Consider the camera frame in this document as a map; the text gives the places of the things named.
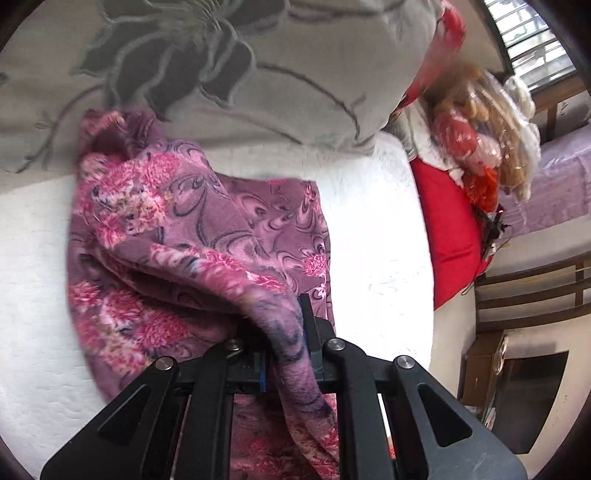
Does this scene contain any red cushion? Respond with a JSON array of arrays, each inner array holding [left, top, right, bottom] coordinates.
[[410, 157, 500, 311]]

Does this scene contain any beige fleece cloth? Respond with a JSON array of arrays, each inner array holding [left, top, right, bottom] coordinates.
[[396, 104, 437, 160]]

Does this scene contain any purple floral shirt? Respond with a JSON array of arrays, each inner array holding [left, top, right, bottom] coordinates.
[[67, 108, 343, 480]]

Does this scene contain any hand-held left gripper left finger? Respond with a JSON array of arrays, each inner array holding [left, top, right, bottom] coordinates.
[[41, 338, 267, 480]]

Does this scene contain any red patterned blanket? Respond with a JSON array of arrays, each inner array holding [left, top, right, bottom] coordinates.
[[392, 0, 468, 110]]

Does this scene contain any wooden chair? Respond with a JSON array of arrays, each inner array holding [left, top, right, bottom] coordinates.
[[475, 249, 591, 334]]

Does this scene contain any black cabinet panel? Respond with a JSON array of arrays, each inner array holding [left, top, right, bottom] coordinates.
[[488, 350, 570, 456]]

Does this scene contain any white quilted mattress cover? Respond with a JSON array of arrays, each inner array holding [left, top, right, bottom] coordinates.
[[0, 133, 437, 462]]

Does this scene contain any purple bedspread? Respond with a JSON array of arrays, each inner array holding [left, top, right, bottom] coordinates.
[[498, 131, 591, 241]]

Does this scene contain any small brown cardboard box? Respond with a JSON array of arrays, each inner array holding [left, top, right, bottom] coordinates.
[[461, 330, 509, 408]]

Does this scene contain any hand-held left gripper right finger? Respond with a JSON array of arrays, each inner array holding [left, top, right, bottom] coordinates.
[[298, 293, 528, 480]]

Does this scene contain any window with bars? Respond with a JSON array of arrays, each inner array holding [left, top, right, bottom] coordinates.
[[480, 0, 591, 95]]

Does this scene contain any plastic bag of plush toys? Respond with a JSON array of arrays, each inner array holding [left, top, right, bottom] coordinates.
[[422, 60, 542, 219]]

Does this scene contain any grey floral pillow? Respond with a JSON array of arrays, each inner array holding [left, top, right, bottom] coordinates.
[[0, 0, 440, 175]]

